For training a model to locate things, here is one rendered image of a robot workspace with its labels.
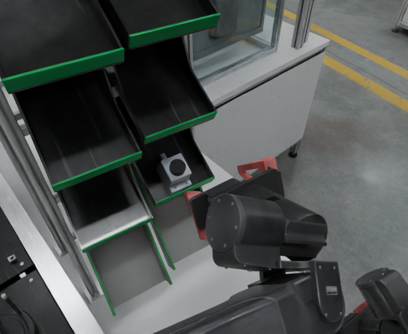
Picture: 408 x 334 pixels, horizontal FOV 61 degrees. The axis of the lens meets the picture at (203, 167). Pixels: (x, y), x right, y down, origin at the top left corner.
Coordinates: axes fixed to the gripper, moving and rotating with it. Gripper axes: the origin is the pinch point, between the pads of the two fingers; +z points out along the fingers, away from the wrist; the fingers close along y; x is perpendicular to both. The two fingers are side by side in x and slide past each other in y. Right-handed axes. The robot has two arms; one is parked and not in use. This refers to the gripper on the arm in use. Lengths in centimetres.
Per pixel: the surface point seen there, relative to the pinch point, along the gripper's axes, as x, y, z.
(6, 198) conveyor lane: 10, 36, 64
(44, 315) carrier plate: 25, 34, 26
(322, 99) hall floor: 70, -195, 176
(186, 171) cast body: 1.7, -0.3, 11.9
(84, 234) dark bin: 5.7, 20.1, 14.5
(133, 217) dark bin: 6.5, 11.4, 14.0
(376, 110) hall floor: 86, -222, 144
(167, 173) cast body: 0.9, 3.1, 12.6
